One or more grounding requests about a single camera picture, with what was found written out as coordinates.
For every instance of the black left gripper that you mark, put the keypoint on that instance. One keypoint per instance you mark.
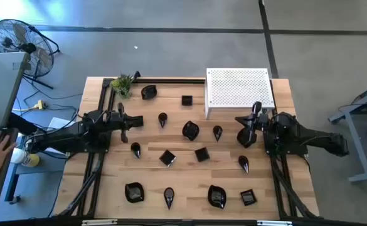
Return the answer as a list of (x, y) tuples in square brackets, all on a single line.
[(117, 120)]

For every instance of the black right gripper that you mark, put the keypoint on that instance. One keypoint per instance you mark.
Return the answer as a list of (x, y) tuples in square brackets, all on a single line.
[(263, 122)]

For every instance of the black teardrop mini plate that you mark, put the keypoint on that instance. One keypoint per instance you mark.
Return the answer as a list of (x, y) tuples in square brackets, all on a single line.
[(243, 162), (217, 131), (169, 194), (135, 148), (162, 117)]

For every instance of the black square mini plate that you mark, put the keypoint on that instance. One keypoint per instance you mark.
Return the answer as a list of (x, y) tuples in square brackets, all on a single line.
[(202, 154), (167, 157), (248, 197), (187, 100)]

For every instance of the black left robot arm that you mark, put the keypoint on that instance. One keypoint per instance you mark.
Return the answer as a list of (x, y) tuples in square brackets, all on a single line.
[(64, 138)]

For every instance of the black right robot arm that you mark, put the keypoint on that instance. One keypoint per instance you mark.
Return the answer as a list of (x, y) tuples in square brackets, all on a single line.
[(311, 135)]

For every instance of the small green potted plant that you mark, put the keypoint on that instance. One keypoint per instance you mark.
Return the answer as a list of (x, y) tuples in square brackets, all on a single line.
[(122, 84)]

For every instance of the yellow power plug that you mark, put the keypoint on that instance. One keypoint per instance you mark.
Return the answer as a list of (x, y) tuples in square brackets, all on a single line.
[(40, 105)]

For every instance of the black desk support beam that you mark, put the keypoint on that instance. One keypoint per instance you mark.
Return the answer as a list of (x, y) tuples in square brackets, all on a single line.
[(23, 125)]

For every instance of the white and yellow bottle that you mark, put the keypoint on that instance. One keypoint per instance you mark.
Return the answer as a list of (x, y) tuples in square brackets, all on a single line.
[(26, 158)]

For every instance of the blue desk leg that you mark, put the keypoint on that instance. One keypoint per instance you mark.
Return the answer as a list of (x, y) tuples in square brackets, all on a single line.
[(12, 185)]

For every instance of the dark grey desk top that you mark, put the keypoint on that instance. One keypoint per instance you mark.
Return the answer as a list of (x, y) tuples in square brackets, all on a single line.
[(6, 182)]

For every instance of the black floor fan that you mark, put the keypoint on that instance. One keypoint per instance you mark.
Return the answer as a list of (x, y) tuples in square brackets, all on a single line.
[(13, 34)]

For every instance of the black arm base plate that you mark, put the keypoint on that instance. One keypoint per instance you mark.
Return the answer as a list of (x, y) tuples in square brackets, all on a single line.
[(103, 150), (296, 152)]

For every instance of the silver hinge bracket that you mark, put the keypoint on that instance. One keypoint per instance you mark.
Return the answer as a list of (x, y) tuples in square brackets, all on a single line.
[(274, 223), (98, 222)]

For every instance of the grey metal table frame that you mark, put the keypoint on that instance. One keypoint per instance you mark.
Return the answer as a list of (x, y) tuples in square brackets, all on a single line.
[(357, 147)]

